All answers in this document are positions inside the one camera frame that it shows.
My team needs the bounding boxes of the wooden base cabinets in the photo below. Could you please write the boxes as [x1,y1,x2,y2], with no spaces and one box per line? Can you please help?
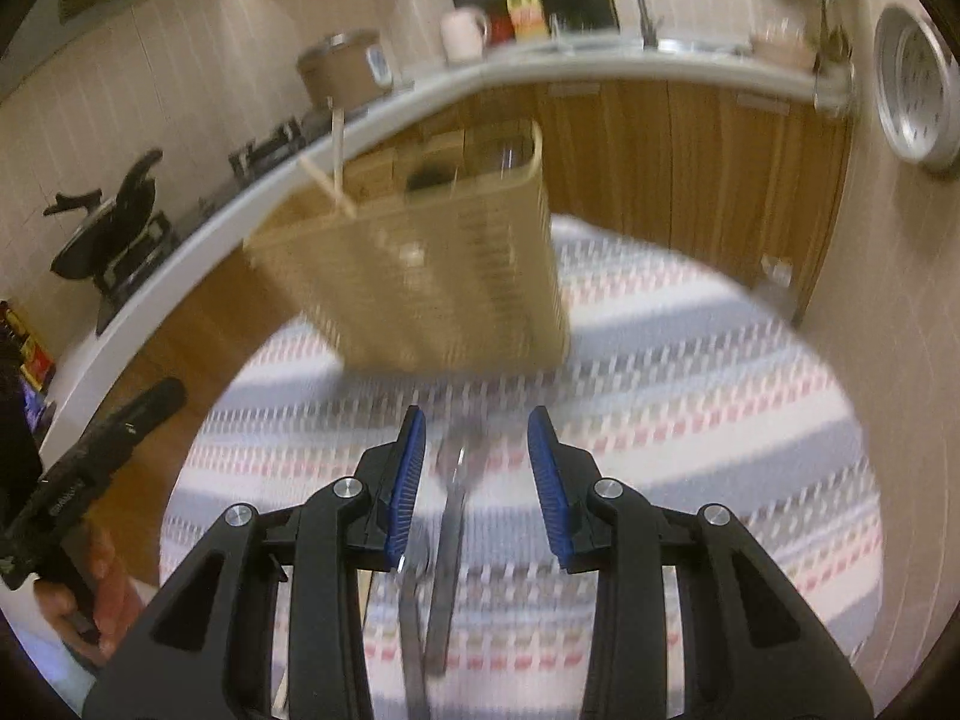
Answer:
[93,80,853,583]

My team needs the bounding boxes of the wooden chopstick in basket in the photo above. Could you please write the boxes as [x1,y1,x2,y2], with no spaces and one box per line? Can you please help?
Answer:
[298,156,356,218]

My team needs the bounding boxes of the brown rice cooker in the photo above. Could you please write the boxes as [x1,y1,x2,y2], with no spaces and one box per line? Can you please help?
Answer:
[296,29,394,112]

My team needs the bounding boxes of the striped woven table mat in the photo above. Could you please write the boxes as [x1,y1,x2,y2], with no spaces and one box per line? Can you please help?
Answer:
[160,216,882,718]

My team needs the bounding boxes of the cream electric kettle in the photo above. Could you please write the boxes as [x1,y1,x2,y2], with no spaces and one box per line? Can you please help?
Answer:
[439,7,491,65]

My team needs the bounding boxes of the operator left hand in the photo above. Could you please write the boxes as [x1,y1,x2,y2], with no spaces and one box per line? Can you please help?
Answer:
[32,522,143,667]

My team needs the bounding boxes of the round metal steamer tray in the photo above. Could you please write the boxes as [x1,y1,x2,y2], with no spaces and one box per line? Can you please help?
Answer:
[874,5,958,174]

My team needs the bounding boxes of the clear grey plastic spoon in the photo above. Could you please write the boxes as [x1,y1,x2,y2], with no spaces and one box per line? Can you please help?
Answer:
[423,418,487,678]

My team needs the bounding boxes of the black wok with handle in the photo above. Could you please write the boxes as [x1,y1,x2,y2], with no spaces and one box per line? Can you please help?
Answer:
[44,148,164,281]

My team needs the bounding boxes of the black gas stove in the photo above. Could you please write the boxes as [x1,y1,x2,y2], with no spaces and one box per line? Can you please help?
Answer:
[92,115,332,335]

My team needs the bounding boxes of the beige slotted utensil basket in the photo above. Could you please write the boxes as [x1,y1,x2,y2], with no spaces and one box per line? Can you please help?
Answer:
[242,119,569,374]

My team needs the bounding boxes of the light wooden chopstick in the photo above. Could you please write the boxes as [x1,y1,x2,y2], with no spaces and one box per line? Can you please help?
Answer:
[331,106,345,195]

